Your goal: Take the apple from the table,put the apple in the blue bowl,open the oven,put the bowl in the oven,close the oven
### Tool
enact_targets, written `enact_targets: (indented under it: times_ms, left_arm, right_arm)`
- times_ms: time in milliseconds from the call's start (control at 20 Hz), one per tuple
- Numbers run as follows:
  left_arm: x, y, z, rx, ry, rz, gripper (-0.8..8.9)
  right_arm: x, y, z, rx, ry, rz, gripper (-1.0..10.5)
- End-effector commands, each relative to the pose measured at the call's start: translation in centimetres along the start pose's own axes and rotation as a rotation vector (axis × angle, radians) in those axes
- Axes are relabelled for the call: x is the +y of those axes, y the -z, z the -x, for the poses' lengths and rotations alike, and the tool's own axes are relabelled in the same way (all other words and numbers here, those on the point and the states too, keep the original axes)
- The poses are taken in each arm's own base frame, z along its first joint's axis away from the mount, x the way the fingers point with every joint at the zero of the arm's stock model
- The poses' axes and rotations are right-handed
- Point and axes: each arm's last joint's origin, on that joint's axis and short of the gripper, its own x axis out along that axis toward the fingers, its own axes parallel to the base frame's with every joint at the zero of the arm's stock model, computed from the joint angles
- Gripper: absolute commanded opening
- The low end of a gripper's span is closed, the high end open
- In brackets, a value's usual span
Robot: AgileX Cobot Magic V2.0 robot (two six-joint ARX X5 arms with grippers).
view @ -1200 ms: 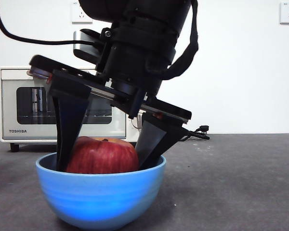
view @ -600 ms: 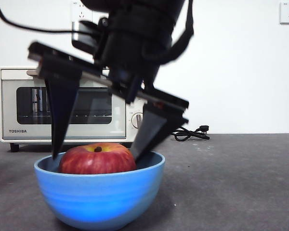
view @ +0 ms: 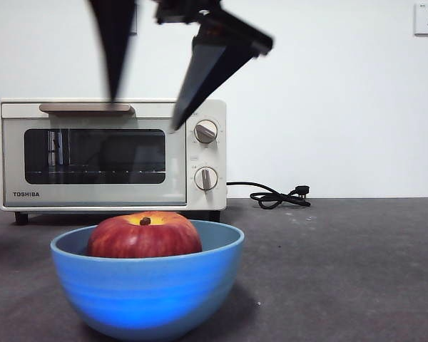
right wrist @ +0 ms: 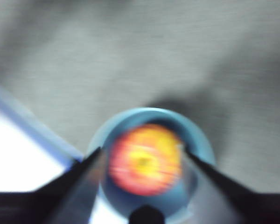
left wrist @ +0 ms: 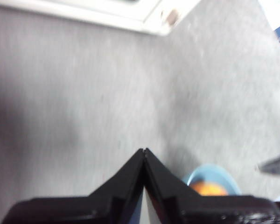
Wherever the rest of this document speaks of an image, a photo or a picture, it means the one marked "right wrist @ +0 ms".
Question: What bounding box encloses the blue bowl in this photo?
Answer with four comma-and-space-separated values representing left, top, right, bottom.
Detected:
87, 107, 217, 224

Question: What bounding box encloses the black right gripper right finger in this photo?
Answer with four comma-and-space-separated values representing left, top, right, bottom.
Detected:
182, 146, 280, 224

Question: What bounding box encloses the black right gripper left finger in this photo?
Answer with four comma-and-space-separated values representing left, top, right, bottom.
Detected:
0, 147, 105, 224

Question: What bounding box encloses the red yellow apple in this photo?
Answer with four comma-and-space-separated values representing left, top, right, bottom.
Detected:
108, 123, 184, 196

